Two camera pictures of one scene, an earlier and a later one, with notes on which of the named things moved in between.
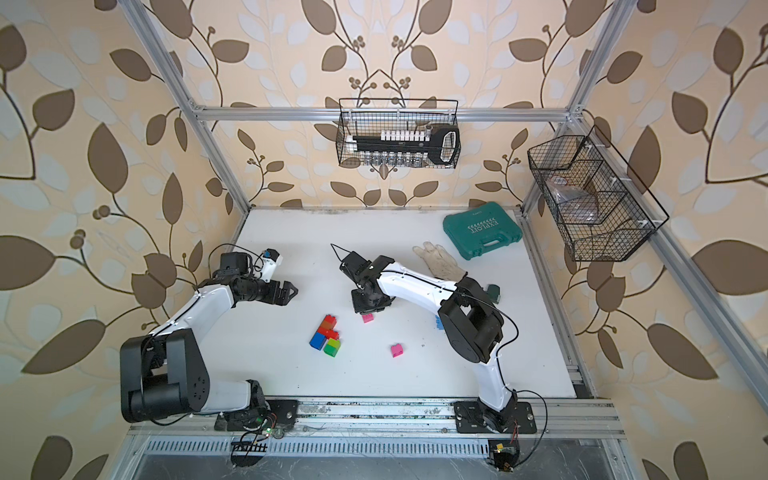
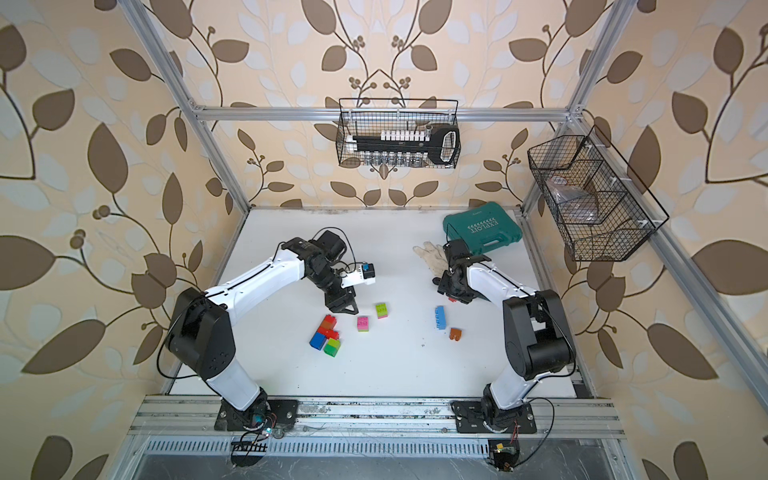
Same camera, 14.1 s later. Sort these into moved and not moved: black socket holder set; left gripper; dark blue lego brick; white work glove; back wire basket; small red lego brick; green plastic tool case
Moved: left gripper
Not moved: white work glove; back wire basket; dark blue lego brick; small red lego brick; black socket holder set; green plastic tool case
